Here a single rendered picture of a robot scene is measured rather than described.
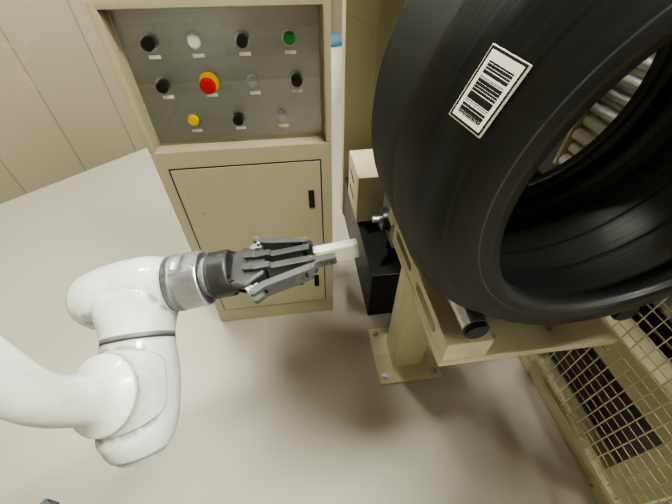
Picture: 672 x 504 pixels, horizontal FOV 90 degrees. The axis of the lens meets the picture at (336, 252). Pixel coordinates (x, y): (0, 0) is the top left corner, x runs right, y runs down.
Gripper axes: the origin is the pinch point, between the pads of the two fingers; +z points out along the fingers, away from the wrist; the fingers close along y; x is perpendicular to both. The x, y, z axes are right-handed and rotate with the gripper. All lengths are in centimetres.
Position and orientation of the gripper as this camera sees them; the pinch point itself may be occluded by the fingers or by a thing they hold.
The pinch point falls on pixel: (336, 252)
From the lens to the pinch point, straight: 53.4
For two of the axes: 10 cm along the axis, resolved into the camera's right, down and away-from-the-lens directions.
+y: -1.3, -7.0, 7.0
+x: 1.4, 6.9, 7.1
